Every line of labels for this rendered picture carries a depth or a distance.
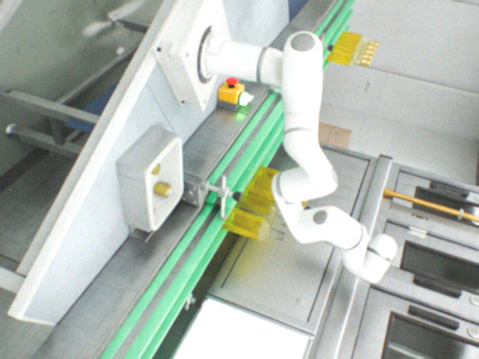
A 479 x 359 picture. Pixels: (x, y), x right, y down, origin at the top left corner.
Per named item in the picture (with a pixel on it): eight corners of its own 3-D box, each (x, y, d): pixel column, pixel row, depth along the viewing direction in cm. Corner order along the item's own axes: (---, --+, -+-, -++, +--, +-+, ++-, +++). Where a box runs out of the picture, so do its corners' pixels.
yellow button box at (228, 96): (217, 105, 169) (235, 110, 167) (217, 87, 164) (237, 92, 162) (224, 96, 174) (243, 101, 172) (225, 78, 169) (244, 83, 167)
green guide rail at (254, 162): (205, 201, 147) (229, 209, 144) (205, 199, 146) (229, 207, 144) (339, 8, 270) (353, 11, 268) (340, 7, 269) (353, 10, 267)
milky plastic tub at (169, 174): (125, 224, 130) (153, 235, 127) (115, 162, 115) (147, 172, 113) (157, 186, 142) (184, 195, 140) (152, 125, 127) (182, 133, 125)
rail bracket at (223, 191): (199, 214, 144) (237, 226, 141) (199, 172, 133) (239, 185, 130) (203, 207, 146) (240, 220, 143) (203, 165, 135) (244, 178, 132)
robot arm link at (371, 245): (383, 271, 129) (400, 241, 129) (348, 251, 133) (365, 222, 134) (387, 274, 142) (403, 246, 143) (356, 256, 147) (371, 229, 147)
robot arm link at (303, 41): (281, 144, 121) (279, 109, 106) (286, 68, 130) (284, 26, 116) (319, 144, 119) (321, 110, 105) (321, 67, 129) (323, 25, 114)
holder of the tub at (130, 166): (127, 236, 133) (150, 246, 131) (115, 161, 115) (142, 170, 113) (157, 199, 145) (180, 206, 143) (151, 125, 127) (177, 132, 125)
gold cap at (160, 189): (169, 198, 137) (156, 194, 138) (173, 186, 137) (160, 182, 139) (165, 196, 134) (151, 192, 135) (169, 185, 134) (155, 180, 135)
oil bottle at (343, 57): (312, 58, 240) (367, 70, 233) (314, 47, 236) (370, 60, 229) (315, 53, 244) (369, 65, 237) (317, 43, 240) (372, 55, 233)
